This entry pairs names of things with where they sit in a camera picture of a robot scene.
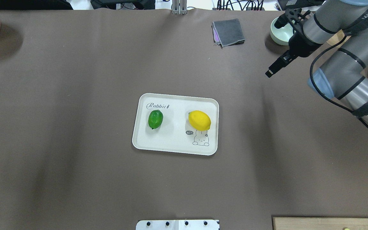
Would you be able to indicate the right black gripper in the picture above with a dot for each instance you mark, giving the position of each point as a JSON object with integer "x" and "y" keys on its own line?
{"x": 302, "y": 45}

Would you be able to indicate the yellow lemon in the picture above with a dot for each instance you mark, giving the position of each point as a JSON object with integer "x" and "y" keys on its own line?
{"x": 199, "y": 120}

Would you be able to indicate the green lime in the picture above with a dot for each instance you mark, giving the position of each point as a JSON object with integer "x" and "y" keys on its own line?
{"x": 155, "y": 119}

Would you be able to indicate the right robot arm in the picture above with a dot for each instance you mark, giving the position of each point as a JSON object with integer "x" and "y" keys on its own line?
{"x": 339, "y": 80}

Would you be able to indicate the white rabbit tray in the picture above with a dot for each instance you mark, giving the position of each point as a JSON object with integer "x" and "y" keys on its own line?
{"x": 175, "y": 133}

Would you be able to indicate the mint green bowl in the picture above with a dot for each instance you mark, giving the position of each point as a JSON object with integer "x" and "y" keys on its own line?
{"x": 282, "y": 35}

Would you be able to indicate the wooden mug tree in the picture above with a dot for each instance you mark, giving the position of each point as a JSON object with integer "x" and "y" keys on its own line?
{"x": 336, "y": 38}

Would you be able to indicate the grey folded cloth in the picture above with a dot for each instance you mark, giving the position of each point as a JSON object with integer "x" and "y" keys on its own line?
{"x": 227, "y": 32}

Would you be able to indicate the bamboo cutting board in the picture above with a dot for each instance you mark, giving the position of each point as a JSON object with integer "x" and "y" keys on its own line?
{"x": 311, "y": 223}

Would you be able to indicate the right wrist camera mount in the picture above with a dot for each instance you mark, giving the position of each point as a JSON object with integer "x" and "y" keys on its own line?
{"x": 293, "y": 17}

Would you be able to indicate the aluminium frame post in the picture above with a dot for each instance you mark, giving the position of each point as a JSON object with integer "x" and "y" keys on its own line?
{"x": 179, "y": 7}

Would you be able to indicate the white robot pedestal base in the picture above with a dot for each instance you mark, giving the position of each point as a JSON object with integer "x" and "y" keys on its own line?
{"x": 178, "y": 224}

